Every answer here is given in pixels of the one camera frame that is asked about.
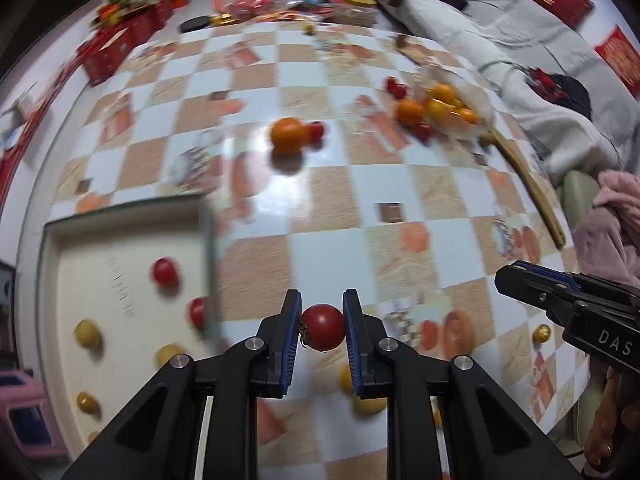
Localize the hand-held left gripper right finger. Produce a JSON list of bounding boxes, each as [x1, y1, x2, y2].
[[342, 289, 583, 480]]

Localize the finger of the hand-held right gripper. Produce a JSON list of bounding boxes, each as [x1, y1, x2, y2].
[[512, 261, 584, 292], [495, 265, 577, 320]]

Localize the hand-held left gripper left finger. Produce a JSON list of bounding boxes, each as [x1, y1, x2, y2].
[[62, 289, 303, 480]]

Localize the cream rectangular tray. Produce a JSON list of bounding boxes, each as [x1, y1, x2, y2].
[[36, 194, 226, 466]]

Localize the person's right hand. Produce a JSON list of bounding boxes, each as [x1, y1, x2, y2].
[[584, 367, 640, 468]]

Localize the pink fleece robe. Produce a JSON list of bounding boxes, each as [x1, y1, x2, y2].
[[572, 170, 640, 286]]

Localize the long wooden paddle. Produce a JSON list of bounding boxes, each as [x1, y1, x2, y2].
[[397, 40, 566, 248]]

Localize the clear bag of fruit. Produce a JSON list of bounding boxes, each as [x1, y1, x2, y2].
[[417, 67, 496, 141]]

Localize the dark and red clothes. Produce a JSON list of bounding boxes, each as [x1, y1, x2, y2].
[[525, 67, 593, 121]]

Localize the red cushion with gold medallion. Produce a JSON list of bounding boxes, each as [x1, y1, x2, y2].
[[595, 25, 640, 98]]

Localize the grey striped sofa cover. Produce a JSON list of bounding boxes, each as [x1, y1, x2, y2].
[[460, 0, 640, 126]]

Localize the pink plastic stool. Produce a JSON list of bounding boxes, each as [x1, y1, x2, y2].
[[0, 367, 68, 461]]

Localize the jar with yellow lid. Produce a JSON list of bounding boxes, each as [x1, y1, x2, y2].
[[332, 0, 378, 28]]

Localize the red gift box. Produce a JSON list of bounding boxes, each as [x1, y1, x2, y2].
[[80, 27, 136, 86], [127, 0, 176, 46]]

